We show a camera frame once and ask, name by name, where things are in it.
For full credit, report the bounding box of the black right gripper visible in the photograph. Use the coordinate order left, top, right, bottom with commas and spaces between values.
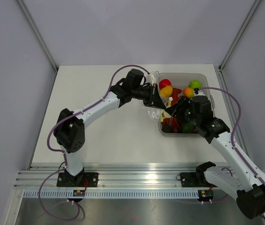
165, 96, 201, 126

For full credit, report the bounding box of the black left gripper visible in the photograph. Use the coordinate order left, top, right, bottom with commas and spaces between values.
132, 84, 166, 110

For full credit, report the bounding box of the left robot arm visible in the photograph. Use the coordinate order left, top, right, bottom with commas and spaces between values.
52, 66, 165, 187

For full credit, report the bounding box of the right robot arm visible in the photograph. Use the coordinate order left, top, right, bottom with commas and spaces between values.
165, 96, 265, 219

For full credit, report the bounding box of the grey plastic food bin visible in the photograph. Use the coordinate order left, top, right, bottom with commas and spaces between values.
155, 72, 218, 137

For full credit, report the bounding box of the yellow toy potato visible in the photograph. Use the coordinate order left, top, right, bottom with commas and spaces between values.
159, 86, 173, 98

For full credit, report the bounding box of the red toy lobster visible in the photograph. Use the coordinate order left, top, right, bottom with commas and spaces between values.
161, 88, 182, 126

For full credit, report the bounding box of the dark red toy fig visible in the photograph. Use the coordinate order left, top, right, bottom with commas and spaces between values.
172, 126, 181, 134

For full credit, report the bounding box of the black toy fig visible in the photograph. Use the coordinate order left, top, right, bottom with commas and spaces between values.
161, 124, 172, 133

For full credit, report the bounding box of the red toy apple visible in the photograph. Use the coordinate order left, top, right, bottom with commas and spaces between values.
159, 79, 172, 89

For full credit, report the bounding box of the green toy avocado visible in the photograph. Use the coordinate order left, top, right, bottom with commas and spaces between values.
181, 122, 195, 134

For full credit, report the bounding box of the orange green toy mango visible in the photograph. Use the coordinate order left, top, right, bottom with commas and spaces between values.
183, 87, 194, 99

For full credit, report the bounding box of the green toy apple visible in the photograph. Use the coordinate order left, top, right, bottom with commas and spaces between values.
189, 80, 202, 89

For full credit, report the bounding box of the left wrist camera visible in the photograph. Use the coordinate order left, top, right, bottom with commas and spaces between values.
147, 71, 160, 84

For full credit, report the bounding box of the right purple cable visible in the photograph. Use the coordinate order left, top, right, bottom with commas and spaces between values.
194, 86, 265, 222

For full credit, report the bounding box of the purple cable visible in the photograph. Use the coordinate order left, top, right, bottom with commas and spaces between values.
38, 64, 151, 221
194, 86, 265, 222

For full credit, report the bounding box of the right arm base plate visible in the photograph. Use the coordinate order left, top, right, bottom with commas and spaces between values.
176, 172, 212, 188

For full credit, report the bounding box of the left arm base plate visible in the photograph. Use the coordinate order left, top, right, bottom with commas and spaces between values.
56, 172, 99, 188

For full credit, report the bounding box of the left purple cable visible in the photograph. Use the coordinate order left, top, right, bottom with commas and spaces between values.
38, 64, 151, 221

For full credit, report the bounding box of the right aluminium frame post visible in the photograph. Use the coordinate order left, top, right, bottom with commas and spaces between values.
218, 0, 263, 71

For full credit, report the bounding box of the aluminium frame post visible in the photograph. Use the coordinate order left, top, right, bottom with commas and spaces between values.
218, 0, 263, 71
15, 0, 59, 74

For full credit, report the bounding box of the aluminium mounting rail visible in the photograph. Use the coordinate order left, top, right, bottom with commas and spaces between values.
14, 163, 197, 189

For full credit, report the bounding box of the left aluminium frame post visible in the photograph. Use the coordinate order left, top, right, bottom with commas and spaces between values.
15, 0, 59, 74

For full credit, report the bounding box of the white slotted cable duct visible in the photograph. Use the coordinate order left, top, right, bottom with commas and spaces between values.
23, 189, 199, 199

